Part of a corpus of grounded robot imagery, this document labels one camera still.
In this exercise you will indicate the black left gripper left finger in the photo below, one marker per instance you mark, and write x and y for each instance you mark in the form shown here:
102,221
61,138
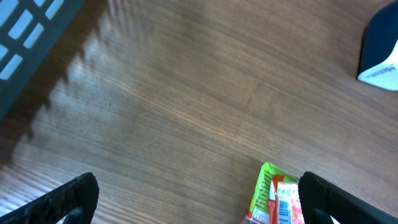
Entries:
74,202

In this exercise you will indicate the grey plastic mesh basket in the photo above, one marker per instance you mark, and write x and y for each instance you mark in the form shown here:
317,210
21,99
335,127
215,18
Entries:
29,29

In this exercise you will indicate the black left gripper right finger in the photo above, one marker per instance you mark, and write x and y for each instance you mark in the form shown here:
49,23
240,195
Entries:
323,202

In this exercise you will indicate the white barcode scanner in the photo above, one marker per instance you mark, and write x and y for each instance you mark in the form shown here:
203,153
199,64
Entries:
378,58

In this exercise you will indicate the green gummy candy bag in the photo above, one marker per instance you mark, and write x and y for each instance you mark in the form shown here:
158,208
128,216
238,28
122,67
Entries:
264,192

